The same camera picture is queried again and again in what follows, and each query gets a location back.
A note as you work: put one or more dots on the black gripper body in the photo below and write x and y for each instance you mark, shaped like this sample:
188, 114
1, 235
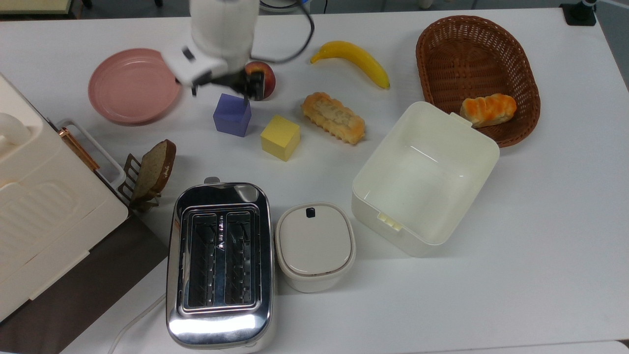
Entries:
228, 81

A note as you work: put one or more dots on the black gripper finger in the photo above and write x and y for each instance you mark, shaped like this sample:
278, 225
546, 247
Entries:
194, 90
256, 86

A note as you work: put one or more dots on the purple cube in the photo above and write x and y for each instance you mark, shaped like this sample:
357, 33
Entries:
231, 118

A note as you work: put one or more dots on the white grey Franka robot arm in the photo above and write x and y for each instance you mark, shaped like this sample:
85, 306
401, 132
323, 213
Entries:
223, 29

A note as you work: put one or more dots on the yellow cube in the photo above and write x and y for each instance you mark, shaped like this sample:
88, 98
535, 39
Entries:
280, 137

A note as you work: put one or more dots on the red apple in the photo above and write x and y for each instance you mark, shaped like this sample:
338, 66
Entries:
268, 81

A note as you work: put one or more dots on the pink plate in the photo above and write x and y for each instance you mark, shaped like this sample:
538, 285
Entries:
130, 88

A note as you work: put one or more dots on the long crusty bread loaf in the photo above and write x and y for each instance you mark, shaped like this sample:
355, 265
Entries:
334, 118

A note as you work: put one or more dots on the brown bread slice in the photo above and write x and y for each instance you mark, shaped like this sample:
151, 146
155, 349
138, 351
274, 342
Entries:
155, 169

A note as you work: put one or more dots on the yellow banana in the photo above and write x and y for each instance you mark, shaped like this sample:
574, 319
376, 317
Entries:
354, 56

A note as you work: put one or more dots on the metal toast rack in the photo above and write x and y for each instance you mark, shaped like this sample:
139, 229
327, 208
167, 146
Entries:
128, 172

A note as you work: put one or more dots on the cream chrome toaster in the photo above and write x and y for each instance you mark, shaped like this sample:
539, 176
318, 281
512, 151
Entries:
221, 255

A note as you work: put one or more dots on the small cream lidded bin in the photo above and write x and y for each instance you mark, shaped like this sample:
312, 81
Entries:
314, 246

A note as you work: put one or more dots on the open cream plastic box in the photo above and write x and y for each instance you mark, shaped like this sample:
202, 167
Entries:
422, 182

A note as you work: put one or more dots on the brown wicker basket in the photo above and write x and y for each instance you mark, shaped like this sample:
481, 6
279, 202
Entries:
471, 59

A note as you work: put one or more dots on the orange glazed bread roll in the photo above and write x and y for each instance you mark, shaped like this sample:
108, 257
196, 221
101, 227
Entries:
489, 110

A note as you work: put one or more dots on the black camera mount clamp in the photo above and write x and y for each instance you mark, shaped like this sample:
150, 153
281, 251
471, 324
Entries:
579, 14

